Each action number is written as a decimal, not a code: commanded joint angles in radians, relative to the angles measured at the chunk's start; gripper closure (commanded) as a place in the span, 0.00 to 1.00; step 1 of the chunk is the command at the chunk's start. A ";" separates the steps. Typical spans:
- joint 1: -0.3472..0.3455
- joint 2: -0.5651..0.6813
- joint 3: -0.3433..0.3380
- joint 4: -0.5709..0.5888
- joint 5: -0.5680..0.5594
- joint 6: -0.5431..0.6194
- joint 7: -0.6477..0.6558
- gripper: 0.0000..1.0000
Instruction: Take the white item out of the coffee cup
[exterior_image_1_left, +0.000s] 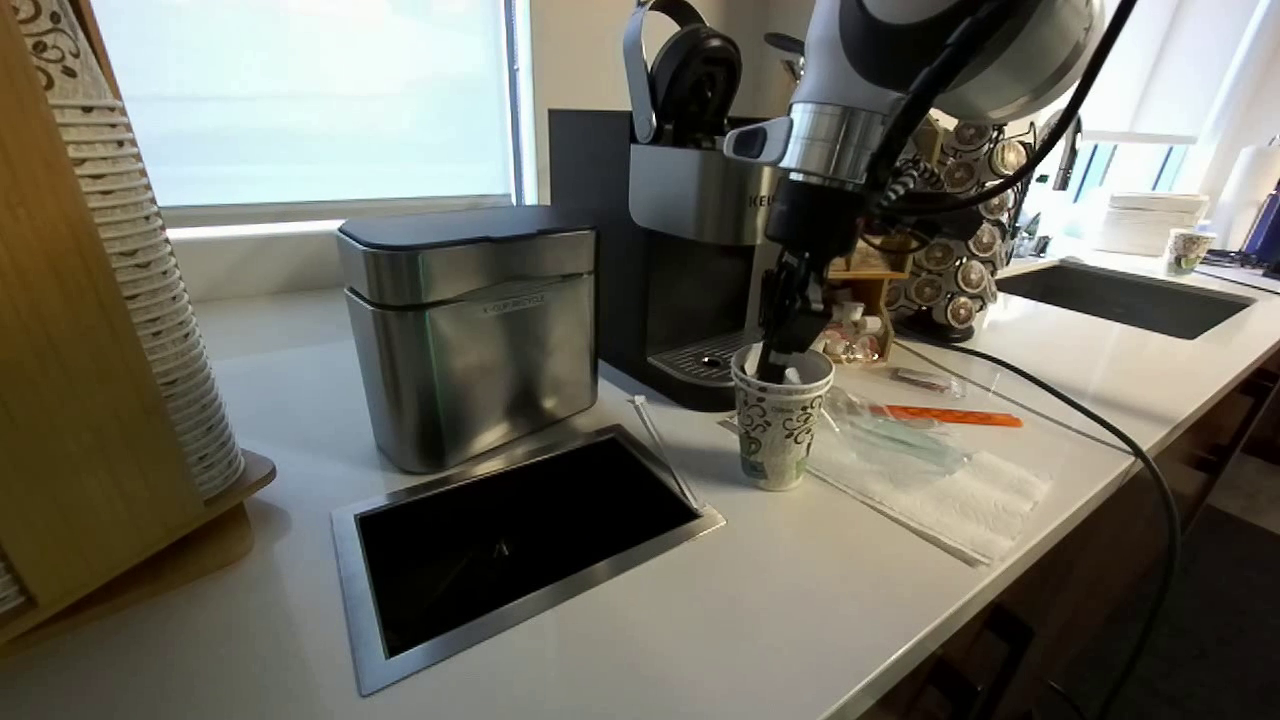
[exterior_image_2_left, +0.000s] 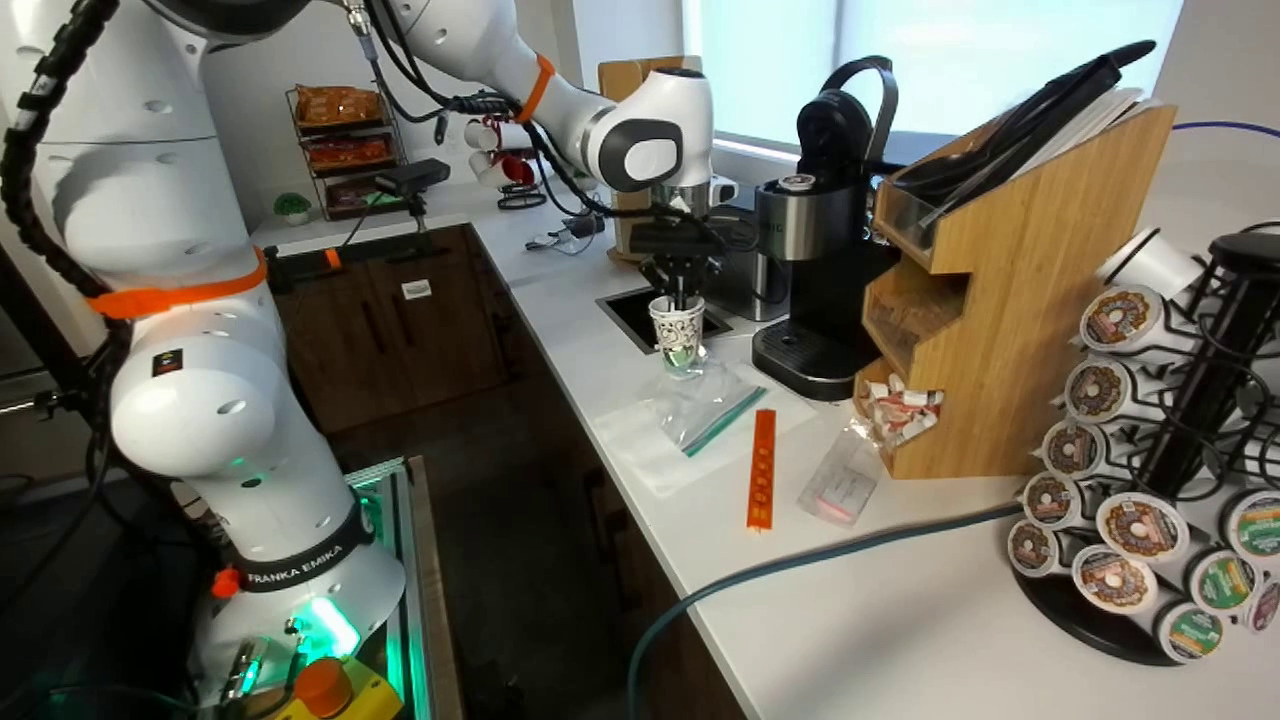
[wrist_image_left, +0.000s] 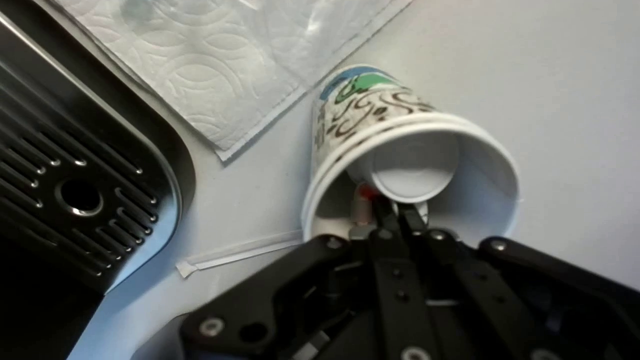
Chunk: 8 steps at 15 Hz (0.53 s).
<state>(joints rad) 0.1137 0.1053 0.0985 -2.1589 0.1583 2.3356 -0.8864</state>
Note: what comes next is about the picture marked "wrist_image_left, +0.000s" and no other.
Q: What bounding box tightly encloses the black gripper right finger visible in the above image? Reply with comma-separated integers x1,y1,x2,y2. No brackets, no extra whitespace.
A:
399,204,640,360

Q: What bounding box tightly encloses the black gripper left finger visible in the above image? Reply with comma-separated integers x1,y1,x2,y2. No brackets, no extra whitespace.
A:
179,198,410,360

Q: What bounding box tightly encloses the patterned paper coffee cup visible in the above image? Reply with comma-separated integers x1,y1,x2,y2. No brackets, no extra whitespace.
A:
301,64,522,243

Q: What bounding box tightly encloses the black silver coffee machine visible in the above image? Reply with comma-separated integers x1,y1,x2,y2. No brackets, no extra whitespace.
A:
0,0,196,360

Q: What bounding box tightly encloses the white wrapped stirrer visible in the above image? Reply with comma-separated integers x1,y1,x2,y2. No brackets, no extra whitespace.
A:
174,232,306,279

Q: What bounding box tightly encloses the clear plastic napkin bag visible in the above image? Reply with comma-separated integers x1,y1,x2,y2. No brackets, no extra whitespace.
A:
33,0,417,166

